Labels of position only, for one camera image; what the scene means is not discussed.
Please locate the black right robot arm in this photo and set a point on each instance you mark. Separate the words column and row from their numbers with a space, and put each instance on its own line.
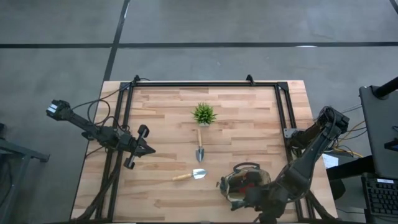
column 311, row 158

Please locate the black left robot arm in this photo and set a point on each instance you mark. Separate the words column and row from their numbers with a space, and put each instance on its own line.
column 90, row 127

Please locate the beige gardening bag green trim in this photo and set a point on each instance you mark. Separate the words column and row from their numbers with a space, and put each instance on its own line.
column 231, row 182

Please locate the red gardening glove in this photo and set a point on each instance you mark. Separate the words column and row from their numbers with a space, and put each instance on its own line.
column 245, row 188

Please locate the green plant in white pot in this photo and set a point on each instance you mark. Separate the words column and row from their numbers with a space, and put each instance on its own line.
column 204, row 114

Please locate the black keyboard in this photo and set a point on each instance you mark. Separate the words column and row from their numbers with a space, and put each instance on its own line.
column 382, row 197

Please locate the black aluminium table frame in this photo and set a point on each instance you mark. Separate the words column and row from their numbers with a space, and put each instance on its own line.
column 202, row 84

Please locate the black computer monitor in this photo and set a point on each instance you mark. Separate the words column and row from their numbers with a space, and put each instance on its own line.
column 381, row 133

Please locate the white paper sheet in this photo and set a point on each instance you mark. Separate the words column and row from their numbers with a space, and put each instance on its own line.
column 330, row 161

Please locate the black frame clamp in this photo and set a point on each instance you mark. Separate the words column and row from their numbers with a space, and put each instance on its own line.
column 249, row 79
column 136, row 78

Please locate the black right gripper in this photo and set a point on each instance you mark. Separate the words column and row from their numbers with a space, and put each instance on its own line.
column 267, row 200

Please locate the grey metal stand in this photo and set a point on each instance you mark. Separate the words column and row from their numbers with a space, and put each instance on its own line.
column 21, row 152

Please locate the black desk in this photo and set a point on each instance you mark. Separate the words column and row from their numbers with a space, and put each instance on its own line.
column 351, row 168

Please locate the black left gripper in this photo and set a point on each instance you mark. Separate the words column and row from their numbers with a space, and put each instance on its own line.
column 127, row 143

